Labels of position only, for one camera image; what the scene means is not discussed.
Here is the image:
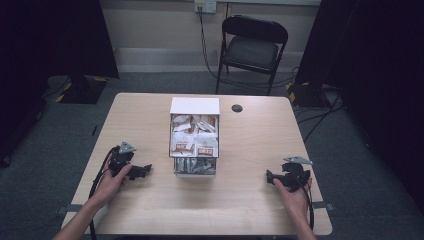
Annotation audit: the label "pile of silver packets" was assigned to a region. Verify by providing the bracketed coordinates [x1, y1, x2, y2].
[174, 157, 217, 175]

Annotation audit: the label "white wall outlet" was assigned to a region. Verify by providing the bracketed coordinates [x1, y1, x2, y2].
[194, 0, 218, 15]

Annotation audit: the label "black stand base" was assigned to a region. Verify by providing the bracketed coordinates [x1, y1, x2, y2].
[54, 74, 109, 105]
[285, 81, 333, 108]

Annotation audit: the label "black curtain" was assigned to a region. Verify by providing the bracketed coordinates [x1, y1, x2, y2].
[294, 0, 424, 214]
[0, 0, 120, 168]

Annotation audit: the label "person's left hand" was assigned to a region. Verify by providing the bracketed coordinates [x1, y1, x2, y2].
[89, 163, 133, 210]

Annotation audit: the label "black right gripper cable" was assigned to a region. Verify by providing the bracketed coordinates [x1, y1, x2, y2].
[299, 184, 316, 232]

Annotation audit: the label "black floor cables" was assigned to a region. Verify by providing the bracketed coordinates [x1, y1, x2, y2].
[293, 89, 348, 144]

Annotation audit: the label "person's right hand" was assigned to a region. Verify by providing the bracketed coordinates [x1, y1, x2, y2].
[272, 177, 313, 224]

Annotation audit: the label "white drawer box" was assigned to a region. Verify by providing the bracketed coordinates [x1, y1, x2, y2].
[168, 96, 221, 178]

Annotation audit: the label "grey table strap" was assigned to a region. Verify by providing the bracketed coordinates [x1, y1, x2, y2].
[312, 200, 335, 211]
[55, 203, 84, 215]

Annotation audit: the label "pile of white brown packets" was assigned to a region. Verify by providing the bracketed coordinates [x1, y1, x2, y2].
[170, 114, 220, 158]

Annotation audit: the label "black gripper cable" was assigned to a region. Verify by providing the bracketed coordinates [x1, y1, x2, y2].
[299, 184, 316, 232]
[87, 148, 116, 240]

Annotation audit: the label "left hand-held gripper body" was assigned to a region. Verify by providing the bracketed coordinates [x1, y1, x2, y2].
[109, 141, 142, 178]

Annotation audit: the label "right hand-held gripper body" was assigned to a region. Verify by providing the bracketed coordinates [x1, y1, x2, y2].
[280, 155, 315, 194]

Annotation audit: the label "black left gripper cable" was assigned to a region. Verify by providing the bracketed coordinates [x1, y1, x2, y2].
[87, 148, 116, 240]

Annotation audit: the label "black folding chair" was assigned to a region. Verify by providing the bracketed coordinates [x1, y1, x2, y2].
[215, 14, 290, 97]

